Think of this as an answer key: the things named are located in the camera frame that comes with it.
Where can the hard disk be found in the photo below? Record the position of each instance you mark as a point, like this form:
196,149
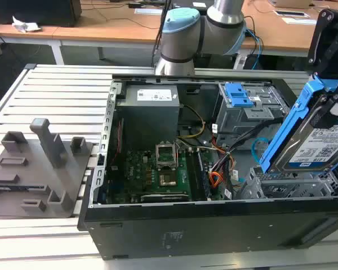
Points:
307,140

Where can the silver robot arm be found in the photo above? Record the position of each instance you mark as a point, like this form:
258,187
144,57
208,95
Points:
183,36

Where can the blue disk carrier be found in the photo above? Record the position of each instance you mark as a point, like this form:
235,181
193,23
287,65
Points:
238,94

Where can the grey metal disk bay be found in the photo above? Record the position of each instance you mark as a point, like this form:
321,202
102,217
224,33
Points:
250,118
287,187

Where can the black RAM slot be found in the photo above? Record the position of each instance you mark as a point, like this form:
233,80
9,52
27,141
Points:
195,174
201,174
206,174
190,174

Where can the wooden desk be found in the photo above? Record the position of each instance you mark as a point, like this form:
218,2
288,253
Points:
101,31
284,36

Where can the grey power supply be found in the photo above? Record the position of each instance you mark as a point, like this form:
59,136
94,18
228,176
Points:
146,112

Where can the CPU socket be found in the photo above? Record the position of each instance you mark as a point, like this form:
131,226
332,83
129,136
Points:
168,179

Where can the black PC case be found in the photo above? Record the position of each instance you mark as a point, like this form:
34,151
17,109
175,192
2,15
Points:
214,230

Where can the green motherboard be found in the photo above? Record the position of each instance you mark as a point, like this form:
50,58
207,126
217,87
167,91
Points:
141,171

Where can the black box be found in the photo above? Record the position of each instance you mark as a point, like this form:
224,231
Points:
33,12

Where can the crumpled white paper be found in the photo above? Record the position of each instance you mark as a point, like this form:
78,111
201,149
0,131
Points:
25,25

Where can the grey parts rack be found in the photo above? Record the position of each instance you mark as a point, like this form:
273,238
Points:
31,182

